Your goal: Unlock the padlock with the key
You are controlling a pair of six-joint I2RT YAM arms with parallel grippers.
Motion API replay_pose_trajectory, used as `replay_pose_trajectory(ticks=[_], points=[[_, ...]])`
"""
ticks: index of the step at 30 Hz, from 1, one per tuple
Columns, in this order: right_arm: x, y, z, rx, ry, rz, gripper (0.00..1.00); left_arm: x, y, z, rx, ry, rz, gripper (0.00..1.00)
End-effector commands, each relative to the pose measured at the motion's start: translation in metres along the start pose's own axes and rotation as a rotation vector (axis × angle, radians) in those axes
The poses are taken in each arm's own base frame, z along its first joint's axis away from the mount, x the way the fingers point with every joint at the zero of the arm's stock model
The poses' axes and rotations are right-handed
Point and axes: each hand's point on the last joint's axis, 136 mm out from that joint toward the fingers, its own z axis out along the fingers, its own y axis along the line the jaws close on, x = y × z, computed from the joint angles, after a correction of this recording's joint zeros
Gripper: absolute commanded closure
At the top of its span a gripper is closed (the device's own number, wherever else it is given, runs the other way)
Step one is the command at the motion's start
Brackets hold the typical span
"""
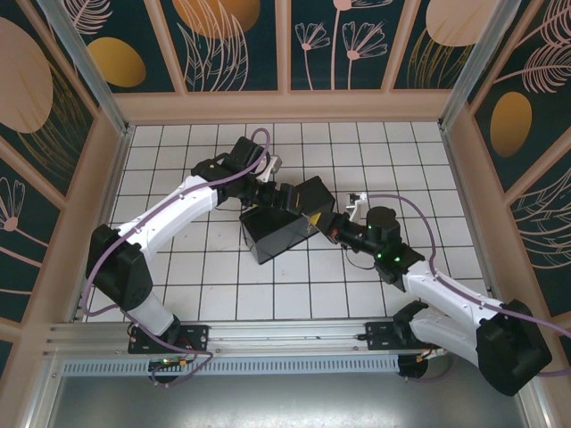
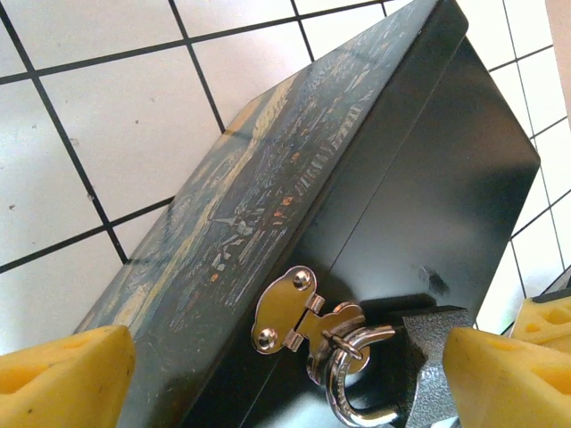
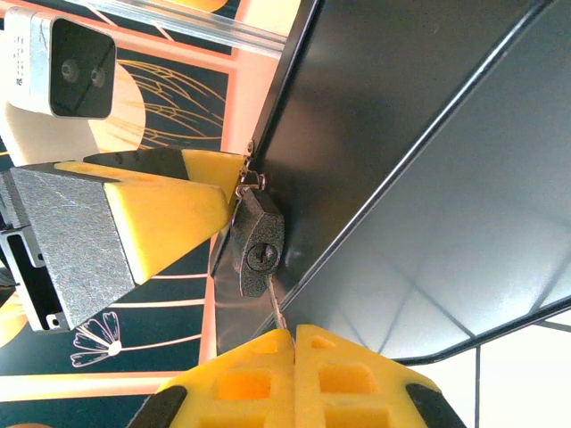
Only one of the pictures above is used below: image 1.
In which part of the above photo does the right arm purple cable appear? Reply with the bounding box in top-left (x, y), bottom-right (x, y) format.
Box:
top-left (363, 193), bottom-right (571, 384)

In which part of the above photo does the aluminium frame bar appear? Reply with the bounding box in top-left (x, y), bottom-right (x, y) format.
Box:
top-left (24, 356), bottom-right (63, 428)
top-left (512, 378), bottom-right (555, 428)

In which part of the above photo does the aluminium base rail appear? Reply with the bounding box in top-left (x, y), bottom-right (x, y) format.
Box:
top-left (42, 317), bottom-right (405, 358)

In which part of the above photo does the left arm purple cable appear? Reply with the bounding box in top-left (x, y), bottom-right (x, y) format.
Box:
top-left (79, 128), bottom-right (273, 389)

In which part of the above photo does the aluminium corner post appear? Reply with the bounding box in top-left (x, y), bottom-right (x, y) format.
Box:
top-left (437, 0), bottom-right (535, 131)
top-left (37, 0), bottom-right (136, 139)

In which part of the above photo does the slotted grey cable duct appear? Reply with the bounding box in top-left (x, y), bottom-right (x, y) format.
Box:
top-left (60, 354), bottom-right (401, 376)

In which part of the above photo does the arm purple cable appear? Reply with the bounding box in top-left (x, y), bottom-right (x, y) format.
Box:
top-left (79, 128), bottom-right (273, 389)
top-left (363, 193), bottom-right (571, 384)

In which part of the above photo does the right gripper thin black wire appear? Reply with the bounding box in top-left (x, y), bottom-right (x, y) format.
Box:
top-left (341, 246), bottom-right (380, 271)

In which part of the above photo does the grey metal sheet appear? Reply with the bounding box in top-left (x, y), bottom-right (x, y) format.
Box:
top-left (44, 373), bottom-right (536, 428)

